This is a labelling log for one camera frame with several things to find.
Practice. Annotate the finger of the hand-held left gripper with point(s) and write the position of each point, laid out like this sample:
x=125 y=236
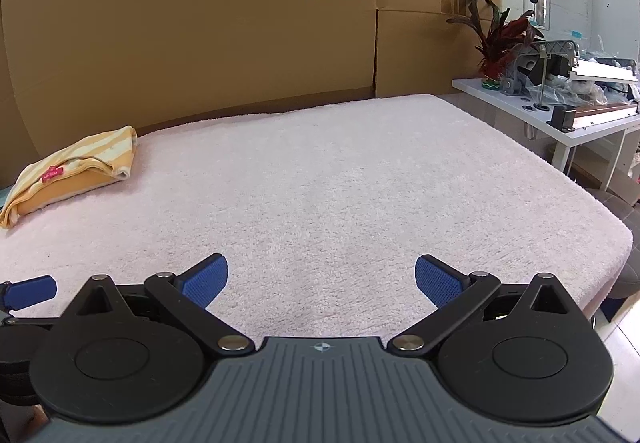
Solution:
x=30 y=321
x=32 y=292

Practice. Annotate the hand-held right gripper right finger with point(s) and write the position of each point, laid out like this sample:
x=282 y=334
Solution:
x=437 y=280

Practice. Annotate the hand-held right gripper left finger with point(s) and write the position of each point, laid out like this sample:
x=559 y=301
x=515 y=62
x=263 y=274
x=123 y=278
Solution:
x=205 y=280

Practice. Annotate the orange white striped garment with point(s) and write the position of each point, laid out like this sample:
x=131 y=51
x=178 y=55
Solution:
x=65 y=173

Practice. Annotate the light teal cloth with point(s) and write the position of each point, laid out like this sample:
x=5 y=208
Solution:
x=6 y=194

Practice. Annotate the pink fleece blanket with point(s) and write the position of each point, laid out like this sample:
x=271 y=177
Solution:
x=350 y=183

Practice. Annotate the grey checked stool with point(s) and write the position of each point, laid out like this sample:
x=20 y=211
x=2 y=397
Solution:
x=622 y=223

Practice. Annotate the white side table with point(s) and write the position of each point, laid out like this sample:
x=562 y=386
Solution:
x=480 y=88

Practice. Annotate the green patterned plant pot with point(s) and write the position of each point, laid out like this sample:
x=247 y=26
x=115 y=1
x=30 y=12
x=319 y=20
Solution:
x=491 y=84

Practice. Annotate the grey metal machine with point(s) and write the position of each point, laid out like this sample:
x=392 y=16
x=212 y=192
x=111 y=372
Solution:
x=525 y=68

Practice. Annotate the clear plastic bag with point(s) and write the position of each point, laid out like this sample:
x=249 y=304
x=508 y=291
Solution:
x=575 y=95

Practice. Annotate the cardboard box with tape patch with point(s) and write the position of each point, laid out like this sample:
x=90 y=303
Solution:
x=425 y=48

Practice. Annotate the large labelled cardboard box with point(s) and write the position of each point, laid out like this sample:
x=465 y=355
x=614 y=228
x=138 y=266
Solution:
x=175 y=38

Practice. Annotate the red-leaved plant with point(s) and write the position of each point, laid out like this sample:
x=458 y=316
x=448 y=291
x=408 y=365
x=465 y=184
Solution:
x=500 y=38

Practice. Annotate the metal rail with black block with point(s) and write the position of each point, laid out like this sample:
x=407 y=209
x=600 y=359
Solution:
x=595 y=115

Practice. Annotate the silver metal rail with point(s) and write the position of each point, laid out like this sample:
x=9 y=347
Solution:
x=607 y=70

